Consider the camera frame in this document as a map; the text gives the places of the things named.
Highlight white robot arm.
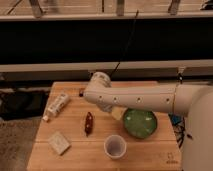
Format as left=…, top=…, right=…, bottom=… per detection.
left=84, top=72, right=213, bottom=171

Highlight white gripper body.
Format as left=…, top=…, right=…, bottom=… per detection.
left=98, top=105, right=126, bottom=120

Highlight black cables beside table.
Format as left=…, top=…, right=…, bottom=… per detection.
left=169, top=114, right=186, bottom=149

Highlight green round plate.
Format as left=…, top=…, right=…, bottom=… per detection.
left=123, top=108, right=158, bottom=139

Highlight black hanging cable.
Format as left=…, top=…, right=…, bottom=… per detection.
left=107, top=9, right=140, bottom=78

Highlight dark brown rectangular block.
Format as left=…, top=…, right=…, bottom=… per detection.
left=79, top=89, right=84, bottom=97

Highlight red dried pepper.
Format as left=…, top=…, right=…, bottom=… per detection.
left=85, top=112, right=93, bottom=136

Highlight white toothpaste tube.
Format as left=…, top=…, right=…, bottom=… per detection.
left=42, top=93, right=70, bottom=122

